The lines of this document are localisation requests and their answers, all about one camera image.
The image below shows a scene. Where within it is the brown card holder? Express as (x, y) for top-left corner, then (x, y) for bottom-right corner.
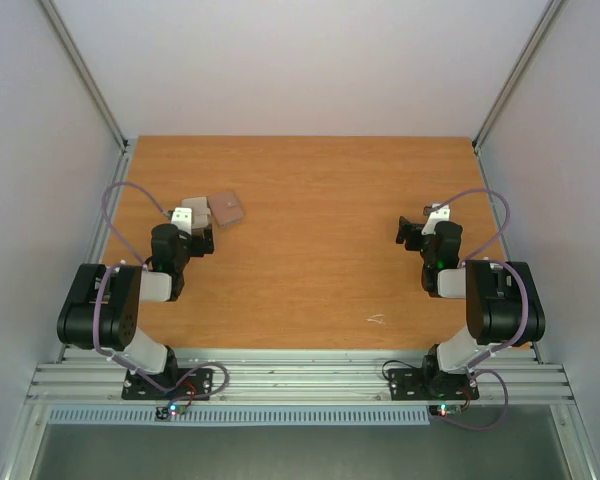
(208, 190), (245, 228)

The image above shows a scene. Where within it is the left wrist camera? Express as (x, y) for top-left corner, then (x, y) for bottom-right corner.
(170, 207), (193, 235)

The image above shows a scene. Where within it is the right circuit board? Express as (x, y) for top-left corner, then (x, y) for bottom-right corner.
(429, 404), (467, 418)

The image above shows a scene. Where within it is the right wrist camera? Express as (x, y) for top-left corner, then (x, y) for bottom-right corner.
(422, 203), (451, 235)

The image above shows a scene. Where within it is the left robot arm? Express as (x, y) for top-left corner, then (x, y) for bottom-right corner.
(57, 224), (214, 400)

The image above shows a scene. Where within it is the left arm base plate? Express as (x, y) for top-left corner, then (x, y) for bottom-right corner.
(121, 368), (214, 401)

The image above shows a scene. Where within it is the grey slotted cable duct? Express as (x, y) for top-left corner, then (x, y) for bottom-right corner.
(48, 405), (430, 427)

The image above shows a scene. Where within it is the beige card holder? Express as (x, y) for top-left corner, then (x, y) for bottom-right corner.
(181, 196), (211, 231)

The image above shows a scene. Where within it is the circuit board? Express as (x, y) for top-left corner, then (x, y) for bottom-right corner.
(154, 404), (188, 421)
(429, 404), (467, 418)

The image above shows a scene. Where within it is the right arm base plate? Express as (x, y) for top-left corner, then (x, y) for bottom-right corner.
(386, 368), (480, 401)

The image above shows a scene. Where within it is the aluminium rail frame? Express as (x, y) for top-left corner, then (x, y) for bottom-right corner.
(26, 348), (574, 405)

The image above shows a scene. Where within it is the left circuit board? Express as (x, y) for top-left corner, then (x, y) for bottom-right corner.
(154, 404), (188, 421)

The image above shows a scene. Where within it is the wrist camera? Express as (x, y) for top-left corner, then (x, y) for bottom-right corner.
(422, 203), (451, 235)
(170, 207), (193, 235)

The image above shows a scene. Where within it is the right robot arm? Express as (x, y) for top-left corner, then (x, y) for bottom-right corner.
(396, 215), (546, 399)

